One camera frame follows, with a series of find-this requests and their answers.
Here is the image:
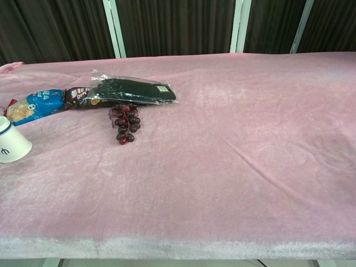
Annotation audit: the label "white paper cup blue print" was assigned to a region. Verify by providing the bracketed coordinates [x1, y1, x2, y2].
[0, 116, 33, 164]

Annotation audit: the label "pink plush table cloth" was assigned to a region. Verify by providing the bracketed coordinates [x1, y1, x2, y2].
[0, 51, 356, 260]

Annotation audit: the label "purple plastic grape bunch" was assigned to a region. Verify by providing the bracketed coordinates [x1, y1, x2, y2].
[108, 102, 142, 145]

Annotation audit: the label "black socks in clear bag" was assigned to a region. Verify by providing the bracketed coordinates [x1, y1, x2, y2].
[90, 69, 181, 106]

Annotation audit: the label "dark purple snack packet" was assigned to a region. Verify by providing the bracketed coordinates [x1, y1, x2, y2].
[63, 87, 115, 111]

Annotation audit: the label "dark pleated curtain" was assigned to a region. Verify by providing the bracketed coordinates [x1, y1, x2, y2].
[0, 0, 356, 65]

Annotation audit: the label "blue snack bag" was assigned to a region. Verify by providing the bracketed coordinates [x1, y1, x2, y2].
[3, 88, 65, 126]

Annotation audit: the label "white screen frame post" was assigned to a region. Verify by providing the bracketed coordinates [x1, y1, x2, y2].
[102, 0, 127, 58]
[289, 0, 315, 54]
[229, 0, 252, 54]

